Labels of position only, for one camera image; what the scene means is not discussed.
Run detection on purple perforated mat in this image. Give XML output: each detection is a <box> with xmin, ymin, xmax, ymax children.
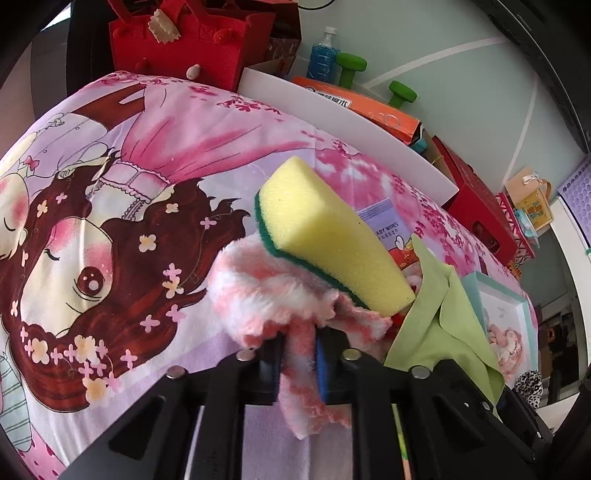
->
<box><xmin>557</xmin><ymin>154</ymin><xmax>591</xmax><ymax>222</ymax></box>

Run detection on purple wet wipes packet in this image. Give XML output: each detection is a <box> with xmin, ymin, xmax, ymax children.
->
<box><xmin>358</xmin><ymin>199</ymin><xmax>419</xmax><ymax>282</ymax></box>

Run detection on red patterned box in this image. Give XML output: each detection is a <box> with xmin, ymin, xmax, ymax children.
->
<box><xmin>496</xmin><ymin>193</ymin><xmax>539</xmax><ymax>259</ymax></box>

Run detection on spotted black white cloth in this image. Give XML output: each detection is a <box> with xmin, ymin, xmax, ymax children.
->
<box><xmin>513</xmin><ymin>369</ymin><xmax>544</xmax><ymax>409</ymax></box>

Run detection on blue packet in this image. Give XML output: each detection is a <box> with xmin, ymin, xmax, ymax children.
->
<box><xmin>515</xmin><ymin>209</ymin><xmax>541</xmax><ymax>238</ymax></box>

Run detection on green cloth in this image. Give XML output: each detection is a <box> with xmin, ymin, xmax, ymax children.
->
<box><xmin>383</xmin><ymin>234</ymin><xmax>505</xmax><ymax>418</ymax></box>

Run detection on orange carton box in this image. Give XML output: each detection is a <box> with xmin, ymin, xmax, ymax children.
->
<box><xmin>292</xmin><ymin>76</ymin><xmax>423</xmax><ymax>146</ymax></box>

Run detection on red felt bag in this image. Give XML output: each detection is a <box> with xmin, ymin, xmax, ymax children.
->
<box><xmin>108</xmin><ymin>0</ymin><xmax>277</xmax><ymax>90</ymax></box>

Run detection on pink printed blanket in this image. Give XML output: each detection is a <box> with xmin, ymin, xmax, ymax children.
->
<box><xmin>0</xmin><ymin>70</ymin><xmax>541</xmax><ymax>480</ymax></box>

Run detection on yellow green sponge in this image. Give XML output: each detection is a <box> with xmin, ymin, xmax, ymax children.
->
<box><xmin>255</xmin><ymin>157</ymin><xmax>416</xmax><ymax>319</ymax></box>

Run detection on pink white fluffy cloth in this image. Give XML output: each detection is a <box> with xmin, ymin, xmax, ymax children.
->
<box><xmin>205</xmin><ymin>233</ymin><xmax>393</xmax><ymax>439</ymax></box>

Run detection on green dumbbell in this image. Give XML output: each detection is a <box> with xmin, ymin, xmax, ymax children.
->
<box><xmin>388</xmin><ymin>80</ymin><xmax>417</xmax><ymax>109</ymax></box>
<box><xmin>335</xmin><ymin>52</ymin><xmax>368</xmax><ymax>88</ymax></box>

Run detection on white cabinet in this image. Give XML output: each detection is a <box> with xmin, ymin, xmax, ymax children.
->
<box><xmin>549</xmin><ymin>196</ymin><xmax>591</xmax><ymax>324</ymax></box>

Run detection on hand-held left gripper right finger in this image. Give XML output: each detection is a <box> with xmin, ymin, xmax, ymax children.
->
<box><xmin>315</xmin><ymin>329</ymin><xmax>537</xmax><ymax>480</ymax></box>

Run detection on red gift box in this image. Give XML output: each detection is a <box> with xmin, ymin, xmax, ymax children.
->
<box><xmin>431</xmin><ymin>136</ymin><xmax>518</xmax><ymax>266</ymax></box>

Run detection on blue liquid plastic bottle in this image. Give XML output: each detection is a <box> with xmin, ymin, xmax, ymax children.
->
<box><xmin>307</xmin><ymin>26</ymin><xmax>340</xmax><ymax>84</ymax></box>

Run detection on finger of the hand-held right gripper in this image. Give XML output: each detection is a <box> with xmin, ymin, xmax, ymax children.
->
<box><xmin>436</xmin><ymin>359</ymin><xmax>504</xmax><ymax>439</ymax></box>

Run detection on white storage box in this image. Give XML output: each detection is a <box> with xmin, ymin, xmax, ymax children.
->
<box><xmin>238</xmin><ymin>67</ymin><xmax>459</xmax><ymax>206</ymax></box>

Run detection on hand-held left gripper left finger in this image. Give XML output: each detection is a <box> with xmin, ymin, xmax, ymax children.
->
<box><xmin>60</xmin><ymin>335</ymin><xmax>287</xmax><ymax>480</ymax></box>

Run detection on tan gift box with handle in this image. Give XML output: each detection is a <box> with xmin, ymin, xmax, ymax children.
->
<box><xmin>505</xmin><ymin>167</ymin><xmax>555</xmax><ymax>232</ymax></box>

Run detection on dark red cardboard box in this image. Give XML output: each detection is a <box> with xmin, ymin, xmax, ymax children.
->
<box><xmin>240</xmin><ymin>0</ymin><xmax>303</xmax><ymax>77</ymax></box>

